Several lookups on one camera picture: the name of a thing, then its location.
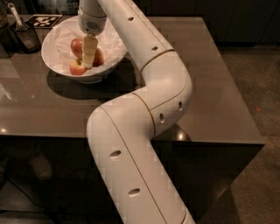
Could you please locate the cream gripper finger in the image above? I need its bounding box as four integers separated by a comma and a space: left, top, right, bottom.
82, 34, 98, 68

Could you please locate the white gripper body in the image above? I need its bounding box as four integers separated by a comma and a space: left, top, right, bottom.
78, 0, 107, 35

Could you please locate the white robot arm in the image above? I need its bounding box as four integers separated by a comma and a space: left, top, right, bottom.
78, 0, 195, 224

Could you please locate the large top red apple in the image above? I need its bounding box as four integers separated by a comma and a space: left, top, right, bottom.
70, 38, 83, 60

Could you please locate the right red apple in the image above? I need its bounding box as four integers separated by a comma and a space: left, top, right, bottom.
93, 48, 104, 67

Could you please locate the front red yellow apple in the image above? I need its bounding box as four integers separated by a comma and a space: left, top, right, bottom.
69, 59, 88, 76

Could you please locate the white ceramic bowl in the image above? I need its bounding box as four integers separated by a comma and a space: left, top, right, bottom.
41, 16, 118, 84

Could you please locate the white crumpled paper liner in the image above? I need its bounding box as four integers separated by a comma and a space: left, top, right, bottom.
53, 18, 127, 77

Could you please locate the black white fiducial marker card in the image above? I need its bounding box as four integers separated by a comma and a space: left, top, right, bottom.
26, 14, 62, 29

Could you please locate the dark scoop with white handle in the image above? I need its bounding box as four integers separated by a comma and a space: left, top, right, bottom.
7, 3, 41, 53

